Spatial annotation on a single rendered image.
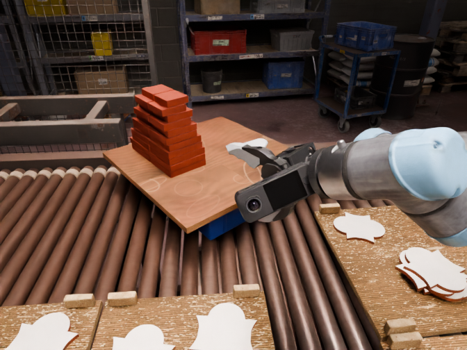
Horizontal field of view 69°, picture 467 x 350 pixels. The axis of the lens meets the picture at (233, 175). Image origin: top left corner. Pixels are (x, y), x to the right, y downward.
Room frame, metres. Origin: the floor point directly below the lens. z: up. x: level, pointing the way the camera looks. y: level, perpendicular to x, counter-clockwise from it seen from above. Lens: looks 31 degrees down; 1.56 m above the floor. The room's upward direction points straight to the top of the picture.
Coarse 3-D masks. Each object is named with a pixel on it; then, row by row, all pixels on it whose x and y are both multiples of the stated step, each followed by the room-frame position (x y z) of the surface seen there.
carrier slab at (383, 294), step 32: (320, 224) 0.75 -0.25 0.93; (384, 224) 0.75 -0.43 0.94; (416, 224) 0.75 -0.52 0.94; (352, 256) 0.62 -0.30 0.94; (384, 256) 0.62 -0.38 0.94; (448, 256) 0.62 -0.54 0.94; (352, 288) 0.53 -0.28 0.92; (384, 288) 0.52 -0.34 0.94; (384, 320) 0.44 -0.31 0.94; (416, 320) 0.44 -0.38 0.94; (448, 320) 0.44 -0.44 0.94
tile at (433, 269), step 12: (408, 252) 0.60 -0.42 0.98; (420, 252) 0.60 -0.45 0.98; (432, 252) 0.60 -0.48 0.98; (408, 264) 0.56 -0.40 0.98; (420, 264) 0.56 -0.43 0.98; (432, 264) 0.56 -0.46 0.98; (444, 264) 0.56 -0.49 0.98; (420, 276) 0.53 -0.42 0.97; (432, 276) 0.52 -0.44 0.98; (444, 276) 0.52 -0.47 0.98; (456, 276) 0.52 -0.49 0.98; (444, 288) 0.49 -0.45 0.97; (456, 288) 0.49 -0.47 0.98
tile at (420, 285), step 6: (402, 252) 0.61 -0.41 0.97; (402, 258) 0.59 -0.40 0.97; (402, 264) 0.57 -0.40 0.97; (402, 270) 0.55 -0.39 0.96; (408, 276) 0.54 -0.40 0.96; (414, 276) 0.53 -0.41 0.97; (414, 282) 0.52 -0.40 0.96; (420, 282) 0.52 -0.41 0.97; (420, 288) 0.50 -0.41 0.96; (426, 288) 0.51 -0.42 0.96; (432, 288) 0.50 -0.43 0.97; (438, 288) 0.50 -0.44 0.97; (438, 294) 0.49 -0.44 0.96; (444, 294) 0.49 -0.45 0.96; (450, 294) 0.49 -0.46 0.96
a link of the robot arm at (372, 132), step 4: (372, 128) 0.52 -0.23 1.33; (376, 128) 0.52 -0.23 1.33; (364, 132) 0.51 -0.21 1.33; (368, 132) 0.51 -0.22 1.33; (372, 132) 0.50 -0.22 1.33; (376, 132) 0.50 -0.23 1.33; (380, 132) 0.49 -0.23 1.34; (384, 132) 0.50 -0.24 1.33; (388, 132) 0.50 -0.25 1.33; (460, 132) 0.51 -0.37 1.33; (464, 132) 0.51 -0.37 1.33; (360, 136) 0.51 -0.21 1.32; (364, 136) 0.50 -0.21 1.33; (368, 136) 0.50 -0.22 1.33; (372, 136) 0.49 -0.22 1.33; (376, 136) 0.49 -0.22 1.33; (464, 136) 0.49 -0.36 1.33; (356, 140) 0.51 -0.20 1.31; (464, 140) 0.48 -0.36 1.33
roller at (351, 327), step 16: (304, 208) 0.85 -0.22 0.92; (304, 224) 0.78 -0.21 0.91; (320, 240) 0.70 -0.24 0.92; (320, 256) 0.64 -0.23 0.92; (320, 272) 0.60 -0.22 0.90; (336, 272) 0.59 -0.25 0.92; (336, 288) 0.54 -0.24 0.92; (336, 304) 0.50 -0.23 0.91; (352, 320) 0.45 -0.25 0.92; (352, 336) 0.42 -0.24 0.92
